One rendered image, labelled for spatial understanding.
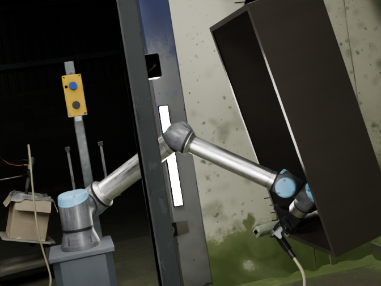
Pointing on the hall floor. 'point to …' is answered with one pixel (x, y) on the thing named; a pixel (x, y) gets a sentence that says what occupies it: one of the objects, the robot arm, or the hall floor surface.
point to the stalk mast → (84, 152)
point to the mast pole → (148, 142)
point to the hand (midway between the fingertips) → (275, 232)
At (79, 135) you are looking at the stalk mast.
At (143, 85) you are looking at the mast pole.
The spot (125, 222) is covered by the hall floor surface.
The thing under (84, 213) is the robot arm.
